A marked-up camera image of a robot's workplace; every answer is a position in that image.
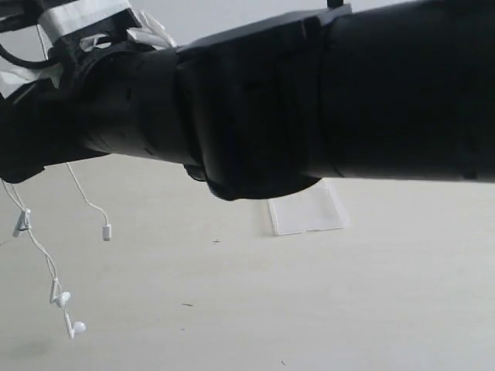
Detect black camera cable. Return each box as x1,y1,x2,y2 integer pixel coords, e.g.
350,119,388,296
0,40,51,70

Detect clear plastic storage case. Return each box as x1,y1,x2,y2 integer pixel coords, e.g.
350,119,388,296
268,179,349,236

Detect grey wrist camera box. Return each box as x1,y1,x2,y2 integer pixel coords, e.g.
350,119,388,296
0,0,177,100

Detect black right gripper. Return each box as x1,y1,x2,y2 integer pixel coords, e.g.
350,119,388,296
1,48,182,183

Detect white wired earphones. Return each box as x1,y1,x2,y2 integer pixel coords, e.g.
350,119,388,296
0,162,114,340

